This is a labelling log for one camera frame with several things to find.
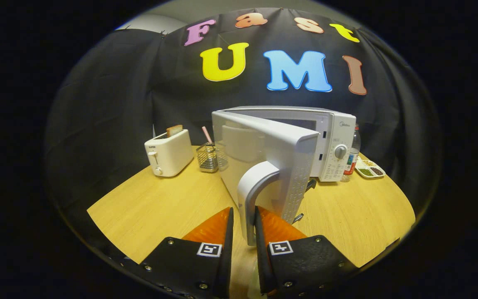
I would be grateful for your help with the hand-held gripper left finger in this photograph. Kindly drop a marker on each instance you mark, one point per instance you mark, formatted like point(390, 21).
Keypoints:
point(225, 257)

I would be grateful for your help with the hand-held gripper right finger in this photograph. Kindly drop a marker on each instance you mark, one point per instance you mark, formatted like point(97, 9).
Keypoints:
point(260, 261)

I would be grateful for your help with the white microwave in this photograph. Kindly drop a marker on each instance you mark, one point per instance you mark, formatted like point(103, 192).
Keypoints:
point(264, 145)

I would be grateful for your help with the white toaster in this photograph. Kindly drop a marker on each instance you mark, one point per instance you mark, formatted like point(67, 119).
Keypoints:
point(170, 155)

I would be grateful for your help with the pink striped straw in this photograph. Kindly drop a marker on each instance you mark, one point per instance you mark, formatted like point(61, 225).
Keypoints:
point(207, 135)

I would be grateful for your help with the toast slice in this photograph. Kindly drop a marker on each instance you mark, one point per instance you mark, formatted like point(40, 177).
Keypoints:
point(174, 131)

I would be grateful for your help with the clear bottle with red label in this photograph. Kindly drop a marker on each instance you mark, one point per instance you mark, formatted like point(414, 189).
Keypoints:
point(352, 160)

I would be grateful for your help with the white divided dish of beans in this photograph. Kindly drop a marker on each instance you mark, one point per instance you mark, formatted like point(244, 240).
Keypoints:
point(367, 171)

